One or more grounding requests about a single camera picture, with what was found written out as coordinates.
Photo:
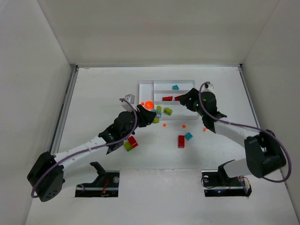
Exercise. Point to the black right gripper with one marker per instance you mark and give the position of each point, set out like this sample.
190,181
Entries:
191,98

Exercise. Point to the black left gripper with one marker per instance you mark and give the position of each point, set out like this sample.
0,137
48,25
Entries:
142,116

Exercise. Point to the orange curved lego piece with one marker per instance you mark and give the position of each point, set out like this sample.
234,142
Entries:
149,105

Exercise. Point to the colorful monster lego figure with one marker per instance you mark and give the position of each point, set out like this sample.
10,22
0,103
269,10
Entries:
158,115

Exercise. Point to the cyan small lego brick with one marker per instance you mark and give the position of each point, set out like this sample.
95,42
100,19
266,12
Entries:
175,87

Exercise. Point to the green curved lego brick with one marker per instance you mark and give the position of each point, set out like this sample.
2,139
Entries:
168,111

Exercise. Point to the red 2x4 lego brick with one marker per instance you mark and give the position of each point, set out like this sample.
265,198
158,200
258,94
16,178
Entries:
168,98

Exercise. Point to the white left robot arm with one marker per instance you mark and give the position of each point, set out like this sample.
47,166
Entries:
51,173

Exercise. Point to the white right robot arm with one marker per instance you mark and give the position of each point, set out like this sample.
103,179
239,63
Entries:
264,153

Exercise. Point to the white divided sorting tray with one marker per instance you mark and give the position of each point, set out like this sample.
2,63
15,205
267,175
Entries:
161,94

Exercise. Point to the red and green lego block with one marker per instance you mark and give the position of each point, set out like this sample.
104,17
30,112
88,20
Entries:
130,144

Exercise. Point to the cyan square lego brick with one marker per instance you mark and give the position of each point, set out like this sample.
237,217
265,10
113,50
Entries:
188,136

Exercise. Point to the red long lego brick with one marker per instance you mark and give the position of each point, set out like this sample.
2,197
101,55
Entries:
181,141

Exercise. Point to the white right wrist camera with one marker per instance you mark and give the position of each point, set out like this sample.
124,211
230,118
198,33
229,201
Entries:
208,87

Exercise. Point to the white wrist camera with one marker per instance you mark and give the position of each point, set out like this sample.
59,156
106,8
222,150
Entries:
208,87
128,102

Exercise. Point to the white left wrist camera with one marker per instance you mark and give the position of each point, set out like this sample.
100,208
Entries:
128,102

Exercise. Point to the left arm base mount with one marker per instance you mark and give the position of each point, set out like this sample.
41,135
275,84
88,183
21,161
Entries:
104,185

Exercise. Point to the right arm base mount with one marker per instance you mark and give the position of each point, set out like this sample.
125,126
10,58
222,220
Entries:
217,183

